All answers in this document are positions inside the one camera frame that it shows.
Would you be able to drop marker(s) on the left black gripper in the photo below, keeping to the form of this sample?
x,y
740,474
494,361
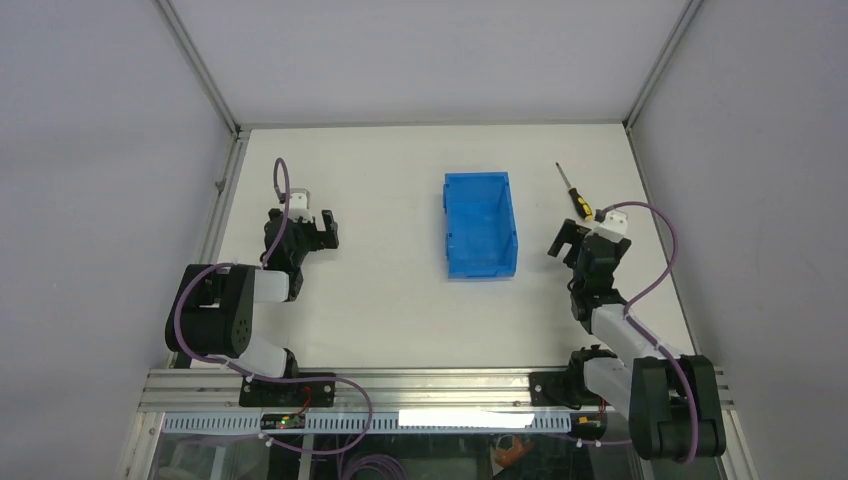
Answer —
x,y
320,239

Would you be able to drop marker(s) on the white slotted cable duct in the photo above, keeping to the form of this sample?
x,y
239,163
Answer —
x,y
406,421

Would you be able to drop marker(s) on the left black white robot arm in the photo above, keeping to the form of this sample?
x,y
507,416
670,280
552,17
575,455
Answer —
x,y
212,315

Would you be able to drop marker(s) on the right aluminium frame post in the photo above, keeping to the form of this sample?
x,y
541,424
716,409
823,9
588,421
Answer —
x,y
682,25

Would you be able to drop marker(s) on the blue plastic bin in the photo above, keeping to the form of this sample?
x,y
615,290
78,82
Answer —
x,y
481,239

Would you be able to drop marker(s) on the aluminium frame post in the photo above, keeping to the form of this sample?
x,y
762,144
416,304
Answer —
x,y
682,25
196,63

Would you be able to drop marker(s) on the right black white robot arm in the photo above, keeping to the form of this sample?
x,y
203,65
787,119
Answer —
x,y
670,400

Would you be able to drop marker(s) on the yellow black handled screwdriver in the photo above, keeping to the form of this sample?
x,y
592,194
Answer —
x,y
579,203

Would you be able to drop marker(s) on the aluminium mounting rail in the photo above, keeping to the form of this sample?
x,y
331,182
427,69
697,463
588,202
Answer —
x,y
390,389

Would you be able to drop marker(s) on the orange object under table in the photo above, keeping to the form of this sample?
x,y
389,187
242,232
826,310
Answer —
x,y
508,449

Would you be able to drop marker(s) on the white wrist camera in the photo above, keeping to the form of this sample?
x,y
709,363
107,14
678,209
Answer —
x,y
611,225
299,206

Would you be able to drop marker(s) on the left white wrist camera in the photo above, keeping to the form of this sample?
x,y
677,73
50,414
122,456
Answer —
x,y
299,206

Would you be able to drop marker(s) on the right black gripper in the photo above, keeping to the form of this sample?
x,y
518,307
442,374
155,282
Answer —
x,y
571,233

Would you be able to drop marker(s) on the left aluminium frame post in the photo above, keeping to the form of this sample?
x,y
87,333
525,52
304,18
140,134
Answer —
x,y
196,63

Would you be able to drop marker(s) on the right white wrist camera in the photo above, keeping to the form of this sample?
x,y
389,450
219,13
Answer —
x,y
611,225

